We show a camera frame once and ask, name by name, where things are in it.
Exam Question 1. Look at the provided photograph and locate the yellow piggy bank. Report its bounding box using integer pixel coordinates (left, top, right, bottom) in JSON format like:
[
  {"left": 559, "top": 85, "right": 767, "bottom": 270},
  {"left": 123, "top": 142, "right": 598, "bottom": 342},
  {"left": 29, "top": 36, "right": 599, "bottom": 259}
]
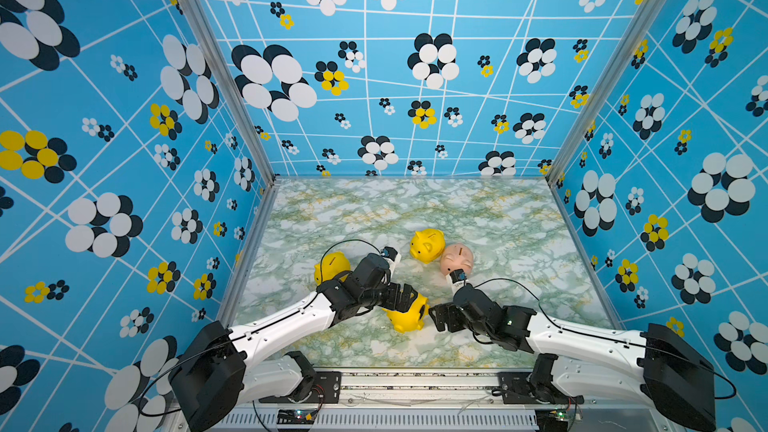
[
  {"left": 314, "top": 251, "right": 350, "bottom": 286},
  {"left": 386, "top": 294, "right": 429, "bottom": 334},
  {"left": 410, "top": 228, "right": 446, "bottom": 264}
]

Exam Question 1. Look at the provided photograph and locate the yellow piggy bank back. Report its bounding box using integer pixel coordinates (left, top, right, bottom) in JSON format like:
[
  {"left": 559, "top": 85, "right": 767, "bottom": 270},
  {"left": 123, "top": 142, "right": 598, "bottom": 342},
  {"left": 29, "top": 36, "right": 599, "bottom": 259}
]
[{"left": 410, "top": 228, "right": 446, "bottom": 264}]

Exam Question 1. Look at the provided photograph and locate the yellow piggy bank front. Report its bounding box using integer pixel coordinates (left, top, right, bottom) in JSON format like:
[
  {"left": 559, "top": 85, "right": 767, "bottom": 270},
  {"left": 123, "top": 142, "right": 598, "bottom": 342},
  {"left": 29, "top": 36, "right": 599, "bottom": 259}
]
[{"left": 314, "top": 251, "right": 350, "bottom": 286}]

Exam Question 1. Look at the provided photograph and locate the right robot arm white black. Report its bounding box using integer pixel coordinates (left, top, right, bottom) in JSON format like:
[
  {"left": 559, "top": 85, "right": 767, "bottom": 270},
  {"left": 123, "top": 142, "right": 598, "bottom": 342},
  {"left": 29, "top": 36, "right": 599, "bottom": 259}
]
[{"left": 429, "top": 284, "right": 717, "bottom": 431}]

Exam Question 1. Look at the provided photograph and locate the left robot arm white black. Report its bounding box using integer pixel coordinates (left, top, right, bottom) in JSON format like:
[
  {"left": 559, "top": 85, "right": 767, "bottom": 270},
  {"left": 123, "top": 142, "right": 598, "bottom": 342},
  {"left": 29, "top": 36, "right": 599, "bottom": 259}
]
[{"left": 169, "top": 248, "right": 429, "bottom": 431}]

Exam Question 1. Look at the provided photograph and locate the pink piggy bank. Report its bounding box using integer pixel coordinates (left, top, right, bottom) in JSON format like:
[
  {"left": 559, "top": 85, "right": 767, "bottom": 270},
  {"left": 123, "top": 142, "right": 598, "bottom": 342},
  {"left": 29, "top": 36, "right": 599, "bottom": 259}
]
[{"left": 439, "top": 243, "right": 474, "bottom": 276}]

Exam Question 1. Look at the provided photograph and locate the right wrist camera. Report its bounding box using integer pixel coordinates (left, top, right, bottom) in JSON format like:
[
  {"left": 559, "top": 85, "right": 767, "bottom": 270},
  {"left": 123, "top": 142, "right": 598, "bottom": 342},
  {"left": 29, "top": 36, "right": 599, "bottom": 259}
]
[{"left": 446, "top": 269, "right": 468, "bottom": 294}]

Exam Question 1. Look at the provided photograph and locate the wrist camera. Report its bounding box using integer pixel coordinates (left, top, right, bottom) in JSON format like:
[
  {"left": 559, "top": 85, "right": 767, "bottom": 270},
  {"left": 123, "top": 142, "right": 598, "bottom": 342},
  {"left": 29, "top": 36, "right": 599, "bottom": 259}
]
[
  {"left": 381, "top": 246, "right": 402, "bottom": 273},
  {"left": 446, "top": 269, "right": 468, "bottom": 294}
]

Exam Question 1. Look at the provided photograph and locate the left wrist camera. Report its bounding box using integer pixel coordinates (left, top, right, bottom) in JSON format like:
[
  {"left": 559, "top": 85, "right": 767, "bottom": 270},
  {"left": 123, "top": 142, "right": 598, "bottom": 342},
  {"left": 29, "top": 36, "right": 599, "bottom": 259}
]
[{"left": 381, "top": 246, "right": 402, "bottom": 273}]

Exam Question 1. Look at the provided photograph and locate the aluminium front rail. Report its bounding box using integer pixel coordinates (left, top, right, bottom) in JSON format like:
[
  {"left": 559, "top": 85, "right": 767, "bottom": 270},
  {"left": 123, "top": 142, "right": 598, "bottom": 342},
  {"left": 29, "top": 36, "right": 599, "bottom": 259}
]
[{"left": 158, "top": 367, "right": 685, "bottom": 432}]

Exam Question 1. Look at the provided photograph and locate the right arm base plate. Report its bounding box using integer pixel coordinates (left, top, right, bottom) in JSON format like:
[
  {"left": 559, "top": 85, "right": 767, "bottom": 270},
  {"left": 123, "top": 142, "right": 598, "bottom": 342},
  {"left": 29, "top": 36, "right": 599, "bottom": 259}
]
[{"left": 491, "top": 372, "right": 584, "bottom": 405}]

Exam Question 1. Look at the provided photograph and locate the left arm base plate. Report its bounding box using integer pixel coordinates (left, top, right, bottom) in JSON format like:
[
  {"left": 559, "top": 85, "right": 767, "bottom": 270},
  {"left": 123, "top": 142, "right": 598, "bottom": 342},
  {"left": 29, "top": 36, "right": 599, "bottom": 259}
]
[{"left": 258, "top": 371, "right": 342, "bottom": 404}]

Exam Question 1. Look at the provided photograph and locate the left aluminium corner post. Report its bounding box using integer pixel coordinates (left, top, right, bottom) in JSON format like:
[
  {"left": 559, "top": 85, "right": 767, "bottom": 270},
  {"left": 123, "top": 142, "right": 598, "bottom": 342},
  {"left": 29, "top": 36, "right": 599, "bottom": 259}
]
[{"left": 180, "top": 0, "right": 275, "bottom": 189}]

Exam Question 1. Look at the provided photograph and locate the aluminium corner post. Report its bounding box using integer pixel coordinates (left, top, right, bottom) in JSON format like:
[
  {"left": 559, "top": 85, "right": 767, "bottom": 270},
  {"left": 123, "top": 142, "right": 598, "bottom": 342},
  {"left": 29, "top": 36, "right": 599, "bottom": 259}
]
[
  {"left": 547, "top": 0, "right": 667, "bottom": 190},
  {"left": 180, "top": 0, "right": 275, "bottom": 189}
]

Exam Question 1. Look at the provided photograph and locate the right aluminium corner post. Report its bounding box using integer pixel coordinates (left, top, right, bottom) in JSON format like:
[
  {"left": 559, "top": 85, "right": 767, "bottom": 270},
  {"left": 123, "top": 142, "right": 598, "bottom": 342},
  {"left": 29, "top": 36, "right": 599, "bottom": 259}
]
[{"left": 547, "top": 0, "right": 667, "bottom": 190}]

